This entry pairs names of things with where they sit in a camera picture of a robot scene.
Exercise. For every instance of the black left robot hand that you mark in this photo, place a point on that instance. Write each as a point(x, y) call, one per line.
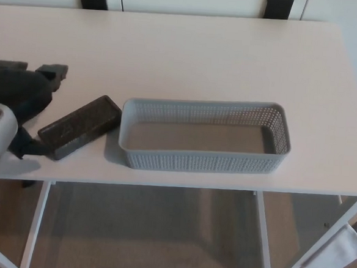
point(16, 86)

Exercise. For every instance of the dark felt board eraser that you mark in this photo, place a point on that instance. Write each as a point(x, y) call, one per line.
point(81, 127)

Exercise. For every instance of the grey perforated plastic basket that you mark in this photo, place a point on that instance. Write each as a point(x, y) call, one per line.
point(201, 163)

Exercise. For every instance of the white fabric hanging pocket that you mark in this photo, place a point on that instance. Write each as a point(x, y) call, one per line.
point(335, 252)

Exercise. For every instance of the white metal frame desk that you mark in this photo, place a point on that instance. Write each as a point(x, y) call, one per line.
point(202, 56)

